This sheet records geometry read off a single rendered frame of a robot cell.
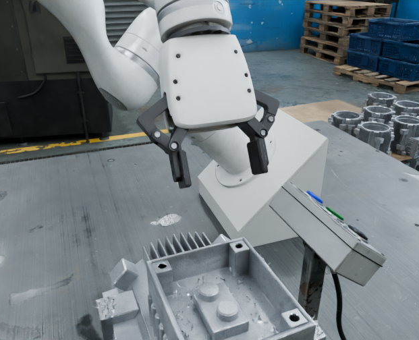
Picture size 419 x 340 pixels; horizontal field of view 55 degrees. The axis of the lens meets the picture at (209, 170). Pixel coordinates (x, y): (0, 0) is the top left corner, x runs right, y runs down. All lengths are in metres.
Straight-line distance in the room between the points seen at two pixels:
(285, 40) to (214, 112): 7.72
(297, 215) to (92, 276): 0.49
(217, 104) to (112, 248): 0.61
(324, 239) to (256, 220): 0.38
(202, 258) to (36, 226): 0.77
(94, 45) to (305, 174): 0.52
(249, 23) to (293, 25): 0.94
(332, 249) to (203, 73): 0.27
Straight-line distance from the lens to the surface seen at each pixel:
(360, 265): 0.56
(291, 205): 0.61
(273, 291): 0.37
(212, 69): 0.45
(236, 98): 0.45
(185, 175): 0.42
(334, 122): 2.68
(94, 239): 1.02
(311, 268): 0.63
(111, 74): 0.81
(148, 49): 0.83
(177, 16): 0.45
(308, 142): 0.94
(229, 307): 0.35
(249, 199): 0.94
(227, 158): 0.97
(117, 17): 6.96
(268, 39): 7.96
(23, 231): 1.11
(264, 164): 0.46
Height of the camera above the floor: 1.38
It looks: 27 degrees down
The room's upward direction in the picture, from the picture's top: straight up
